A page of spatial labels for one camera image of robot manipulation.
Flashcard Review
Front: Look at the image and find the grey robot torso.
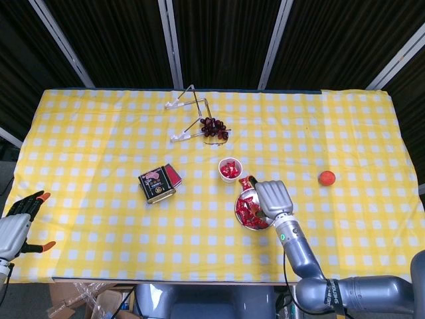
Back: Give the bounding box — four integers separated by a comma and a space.
133, 284, 277, 319

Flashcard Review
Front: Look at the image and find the brown cardboard box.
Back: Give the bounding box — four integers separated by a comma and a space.
46, 282, 135, 319

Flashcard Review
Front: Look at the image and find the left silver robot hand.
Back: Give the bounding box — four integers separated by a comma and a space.
0, 190, 56, 261

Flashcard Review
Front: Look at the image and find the white paper cup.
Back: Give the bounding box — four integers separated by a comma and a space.
218, 158, 244, 184

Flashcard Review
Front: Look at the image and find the silver metal plate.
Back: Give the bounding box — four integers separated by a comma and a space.
234, 189, 272, 231

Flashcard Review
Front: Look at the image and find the black pleated curtain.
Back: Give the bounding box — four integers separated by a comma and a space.
0, 0, 425, 187

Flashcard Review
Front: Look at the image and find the clear plastic wrap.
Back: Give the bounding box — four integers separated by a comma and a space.
71, 282, 112, 319

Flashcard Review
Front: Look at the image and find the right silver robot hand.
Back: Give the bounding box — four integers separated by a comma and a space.
247, 175, 295, 220

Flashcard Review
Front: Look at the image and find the black gold luncheon meat tin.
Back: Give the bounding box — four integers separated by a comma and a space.
138, 165, 177, 204

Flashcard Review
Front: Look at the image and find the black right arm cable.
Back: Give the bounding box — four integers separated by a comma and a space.
282, 251, 349, 319

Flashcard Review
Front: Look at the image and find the dark red grape bunch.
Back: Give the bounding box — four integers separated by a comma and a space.
199, 116, 230, 140

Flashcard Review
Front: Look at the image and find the yellow white checkered tablecloth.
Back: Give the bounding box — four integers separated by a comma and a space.
5, 88, 425, 284

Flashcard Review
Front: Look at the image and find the white wire stand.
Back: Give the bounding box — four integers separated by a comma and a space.
165, 84, 211, 143

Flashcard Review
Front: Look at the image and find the grey aluminium frame post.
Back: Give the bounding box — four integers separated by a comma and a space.
158, 0, 184, 89
28, 0, 96, 88
0, 126, 23, 149
258, 0, 295, 90
366, 23, 425, 90

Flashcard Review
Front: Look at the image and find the orange red peach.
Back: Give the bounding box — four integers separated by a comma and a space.
317, 170, 337, 187

